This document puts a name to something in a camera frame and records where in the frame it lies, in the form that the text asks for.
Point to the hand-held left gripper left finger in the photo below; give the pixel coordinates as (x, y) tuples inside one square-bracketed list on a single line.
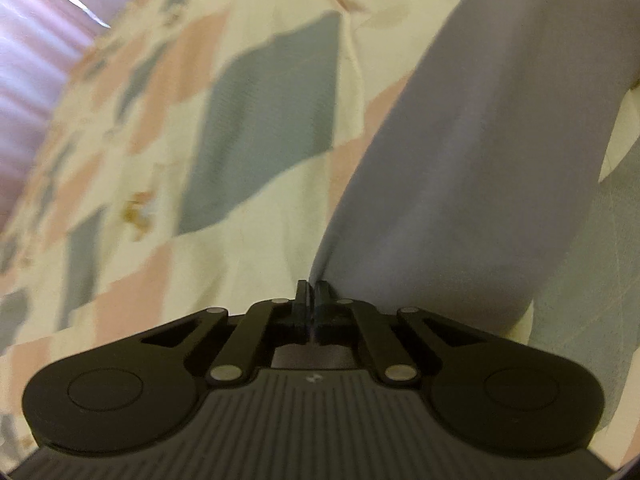
[(302, 307)]

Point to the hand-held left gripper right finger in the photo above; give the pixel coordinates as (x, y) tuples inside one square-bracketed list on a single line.
[(321, 307)]

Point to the grey pants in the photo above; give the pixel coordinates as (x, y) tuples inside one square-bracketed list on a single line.
[(475, 160)]

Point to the diamond patterned quilt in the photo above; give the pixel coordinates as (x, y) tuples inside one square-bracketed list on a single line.
[(260, 135)]

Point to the pink sheer curtain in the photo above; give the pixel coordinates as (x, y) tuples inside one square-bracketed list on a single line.
[(35, 60)]

